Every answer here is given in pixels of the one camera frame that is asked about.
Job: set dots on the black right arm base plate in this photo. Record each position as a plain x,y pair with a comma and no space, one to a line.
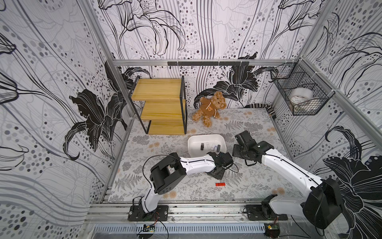
263,211

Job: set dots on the black wire basket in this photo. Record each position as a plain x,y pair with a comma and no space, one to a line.
289,76

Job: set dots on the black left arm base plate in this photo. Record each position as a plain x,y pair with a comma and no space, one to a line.
137,213

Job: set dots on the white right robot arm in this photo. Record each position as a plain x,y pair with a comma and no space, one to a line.
320,202

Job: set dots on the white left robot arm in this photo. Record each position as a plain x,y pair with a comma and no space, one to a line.
172,169

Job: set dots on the brown teddy bear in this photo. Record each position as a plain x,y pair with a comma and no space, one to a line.
210,109

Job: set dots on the red usb drive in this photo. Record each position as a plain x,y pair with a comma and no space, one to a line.
220,184

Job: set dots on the white plastic storage box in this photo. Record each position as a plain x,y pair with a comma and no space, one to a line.
194,144

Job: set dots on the striped black white cloth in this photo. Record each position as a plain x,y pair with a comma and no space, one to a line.
267,107

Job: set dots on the white tape roll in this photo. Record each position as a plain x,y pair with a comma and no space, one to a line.
300,95

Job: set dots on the wooden shelf black metal frame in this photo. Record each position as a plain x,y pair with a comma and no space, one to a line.
160,105

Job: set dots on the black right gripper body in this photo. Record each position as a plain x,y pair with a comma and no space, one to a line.
241,151

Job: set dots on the small round black device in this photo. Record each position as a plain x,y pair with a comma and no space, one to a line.
272,231

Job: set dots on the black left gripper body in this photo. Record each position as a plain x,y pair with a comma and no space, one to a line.
218,174

